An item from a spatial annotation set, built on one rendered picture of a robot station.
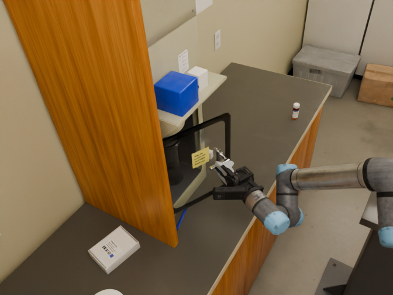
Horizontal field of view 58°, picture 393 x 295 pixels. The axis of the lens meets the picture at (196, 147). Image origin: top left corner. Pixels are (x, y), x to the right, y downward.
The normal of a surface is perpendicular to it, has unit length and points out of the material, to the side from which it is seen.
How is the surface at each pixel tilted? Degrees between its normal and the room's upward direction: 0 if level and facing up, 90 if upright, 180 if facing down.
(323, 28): 90
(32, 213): 90
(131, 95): 90
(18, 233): 90
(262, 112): 0
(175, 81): 0
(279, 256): 0
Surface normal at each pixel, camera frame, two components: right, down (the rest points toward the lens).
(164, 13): 0.85, 0.31
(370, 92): -0.46, 0.64
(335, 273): -0.06, -0.75
